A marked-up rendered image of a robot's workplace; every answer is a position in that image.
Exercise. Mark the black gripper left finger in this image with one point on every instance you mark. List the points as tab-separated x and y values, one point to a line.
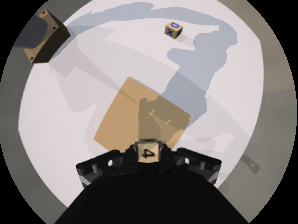
97	166

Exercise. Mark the tan flat square mat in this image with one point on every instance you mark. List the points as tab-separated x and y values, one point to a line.
137	112

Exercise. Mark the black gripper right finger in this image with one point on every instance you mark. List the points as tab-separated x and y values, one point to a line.
207	166

